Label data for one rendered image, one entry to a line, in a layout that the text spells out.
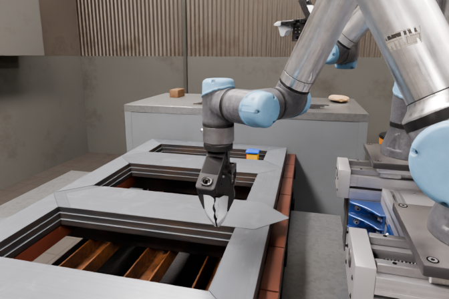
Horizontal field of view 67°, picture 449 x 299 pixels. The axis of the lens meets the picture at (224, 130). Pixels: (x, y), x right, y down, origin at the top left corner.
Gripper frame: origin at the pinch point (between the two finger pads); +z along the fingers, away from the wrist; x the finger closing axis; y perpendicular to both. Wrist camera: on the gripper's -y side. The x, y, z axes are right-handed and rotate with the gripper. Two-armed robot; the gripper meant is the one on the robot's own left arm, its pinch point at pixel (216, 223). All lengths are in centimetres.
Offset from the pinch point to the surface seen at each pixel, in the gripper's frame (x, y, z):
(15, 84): 271, 219, -10
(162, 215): 19.3, 10.7, 5.5
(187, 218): 11.5, 10.8, 5.5
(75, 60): 267, 313, -33
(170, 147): 48, 87, 7
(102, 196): 44.0, 18.9, 5.4
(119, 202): 36.2, 16.0, 5.4
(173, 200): 20.0, 21.5, 5.5
